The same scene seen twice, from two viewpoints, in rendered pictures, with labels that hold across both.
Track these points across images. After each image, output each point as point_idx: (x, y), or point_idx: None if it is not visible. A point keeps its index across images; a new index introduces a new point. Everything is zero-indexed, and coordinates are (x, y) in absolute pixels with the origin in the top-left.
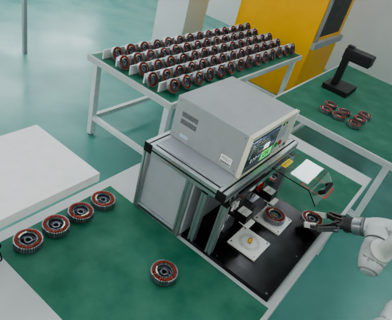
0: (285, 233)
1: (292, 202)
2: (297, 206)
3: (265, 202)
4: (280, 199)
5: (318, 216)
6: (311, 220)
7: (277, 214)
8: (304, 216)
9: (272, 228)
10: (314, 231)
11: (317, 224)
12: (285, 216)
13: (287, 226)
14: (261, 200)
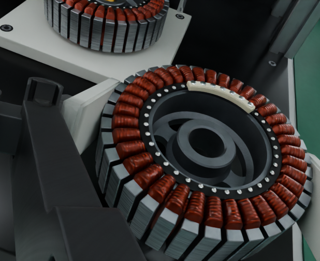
0: (28, 71)
1: None
2: None
3: (205, 23)
4: (287, 72)
5: (285, 188)
6: (176, 135)
7: (117, 3)
8: (170, 68)
9: (19, 10)
10: (162, 255)
11: (28, 81)
12: (112, 13)
13: (93, 83)
14: (207, 12)
